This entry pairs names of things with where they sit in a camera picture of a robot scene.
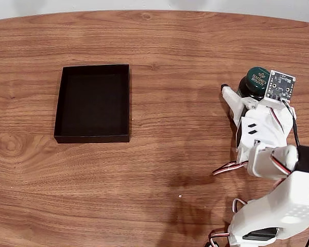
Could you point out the black camera board white mount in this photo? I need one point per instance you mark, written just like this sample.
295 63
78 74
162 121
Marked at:
280 86

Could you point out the black open box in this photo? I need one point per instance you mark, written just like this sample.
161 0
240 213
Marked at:
92 103

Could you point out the green cap pill bottle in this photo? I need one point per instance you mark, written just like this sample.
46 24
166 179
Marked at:
255 79

